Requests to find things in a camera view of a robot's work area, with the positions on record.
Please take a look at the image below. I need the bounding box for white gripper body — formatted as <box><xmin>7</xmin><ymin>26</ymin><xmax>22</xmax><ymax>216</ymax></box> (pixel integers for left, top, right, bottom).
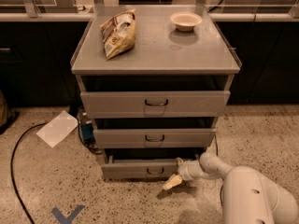
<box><xmin>178</xmin><ymin>161</ymin><xmax>202</xmax><ymax>181</ymax></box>

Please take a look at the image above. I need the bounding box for grey bottom drawer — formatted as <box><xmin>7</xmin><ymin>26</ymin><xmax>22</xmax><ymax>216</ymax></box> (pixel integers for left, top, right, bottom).
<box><xmin>100</xmin><ymin>148</ymin><xmax>200</xmax><ymax>181</ymax></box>

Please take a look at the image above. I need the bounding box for grey drawer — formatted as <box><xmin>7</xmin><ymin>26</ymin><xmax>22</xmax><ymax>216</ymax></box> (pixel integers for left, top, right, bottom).
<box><xmin>100</xmin><ymin>148</ymin><xmax>200</xmax><ymax>181</ymax></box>
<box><xmin>80</xmin><ymin>91</ymin><xmax>230</xmax><ymax>119</ymax></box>
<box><xmin>93</xmin><ymin>128</ymin><xmax>216</xmax><ymax>148</ymax></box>

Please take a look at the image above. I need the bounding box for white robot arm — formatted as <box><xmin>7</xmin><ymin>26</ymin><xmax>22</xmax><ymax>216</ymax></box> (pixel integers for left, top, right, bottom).
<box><xmin>163</xmin><ymin>152</ymin><xmax>298</xmax><ymax>224</ymax></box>

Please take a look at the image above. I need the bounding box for grey middle drawer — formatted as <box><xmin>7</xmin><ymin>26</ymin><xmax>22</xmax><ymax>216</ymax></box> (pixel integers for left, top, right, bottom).
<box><xmin>93</xmin><ymin>128</ymin><xmax>216</xmax><ymax>148</ymax></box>

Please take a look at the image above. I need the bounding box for grey drawer cabinet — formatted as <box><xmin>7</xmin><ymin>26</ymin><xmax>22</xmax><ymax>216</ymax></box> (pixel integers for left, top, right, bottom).
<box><xmin>70</xmin><ymin>5</ymin><xmax>243</xmax><ymax>161</ymax></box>

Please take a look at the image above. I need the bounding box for grey top drawer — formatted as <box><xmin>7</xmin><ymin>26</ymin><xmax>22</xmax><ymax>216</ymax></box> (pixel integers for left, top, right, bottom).
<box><xmin>80</xmin><ymin>91</ymin><xmax>230</xmax><ymax>119</ymax></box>

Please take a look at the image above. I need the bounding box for blue box on floor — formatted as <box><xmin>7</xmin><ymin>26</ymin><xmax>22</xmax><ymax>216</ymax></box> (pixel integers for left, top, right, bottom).
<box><xmin>81</xmin><ymin>123</ymin><xmax>94</xmax><ymax>144</ymax></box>

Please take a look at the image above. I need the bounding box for blue tape floor mark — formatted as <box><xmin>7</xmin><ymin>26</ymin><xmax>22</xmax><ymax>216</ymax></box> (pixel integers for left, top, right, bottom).
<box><xmin>50</xmin><ymin>204</ymin><xmax>86</xmax><ymax>224</ymax></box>

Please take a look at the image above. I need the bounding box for white paper sheet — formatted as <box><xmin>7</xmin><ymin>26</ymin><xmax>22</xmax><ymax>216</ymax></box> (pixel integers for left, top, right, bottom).
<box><xmin>36</xmin><ymin>111</ymin><xmax>78</xmax><ymax>147</ymax></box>

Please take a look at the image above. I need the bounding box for white paper bowl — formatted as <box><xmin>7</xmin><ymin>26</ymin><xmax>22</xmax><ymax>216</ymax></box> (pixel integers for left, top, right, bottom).
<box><xmin>170</xmin><ymin>12</ymin><xmax>203</xmax><ymax>32</ymax></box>

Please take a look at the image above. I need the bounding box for yellow brown chip bag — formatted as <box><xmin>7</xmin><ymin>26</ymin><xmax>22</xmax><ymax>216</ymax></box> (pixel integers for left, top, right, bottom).
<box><xmin>100</xmin><ymin>9</ymin><xmax>136</xmax><ymax>60</ymax></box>

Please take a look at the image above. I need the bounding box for brown bag at left edge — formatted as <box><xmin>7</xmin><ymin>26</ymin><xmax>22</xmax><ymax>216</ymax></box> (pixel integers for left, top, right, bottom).
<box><xmin>0</xmin><ymin>90</ymin><xmax>12</xmax><ymax>130</ymax></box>

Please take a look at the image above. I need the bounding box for black looped cable right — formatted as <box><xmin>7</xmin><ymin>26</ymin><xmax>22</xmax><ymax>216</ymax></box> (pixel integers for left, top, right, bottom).
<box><xmin>214</xmin><ymin>134</ymin><xmax>224</xmax><ymax>203</ymax></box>

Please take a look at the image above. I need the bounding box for black cable left floor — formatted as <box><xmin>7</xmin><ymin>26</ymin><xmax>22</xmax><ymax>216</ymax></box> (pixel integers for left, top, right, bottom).
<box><xmin>10</xmin><ymin>121</ymin><xmax>48</xmax><ymax>224</ymax></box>

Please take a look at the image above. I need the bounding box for white counter rail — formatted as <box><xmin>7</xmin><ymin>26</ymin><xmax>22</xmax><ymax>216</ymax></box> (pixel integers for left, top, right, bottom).
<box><xmin>0</xmin><ymin>13</ymin><xmax>299</xmax><ymax>22</ymax></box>

